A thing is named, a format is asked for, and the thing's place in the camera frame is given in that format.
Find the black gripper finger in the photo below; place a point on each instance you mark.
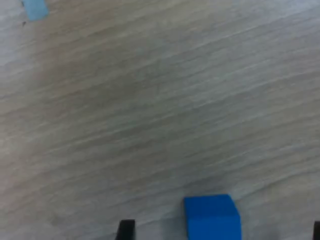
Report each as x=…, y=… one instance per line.
x=126, y=230
x=317, y=231

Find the blue cube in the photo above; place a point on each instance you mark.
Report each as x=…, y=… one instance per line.
x=212, y=217

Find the small grey-blue tape piece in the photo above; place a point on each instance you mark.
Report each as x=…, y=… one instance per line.
x=36, y=8

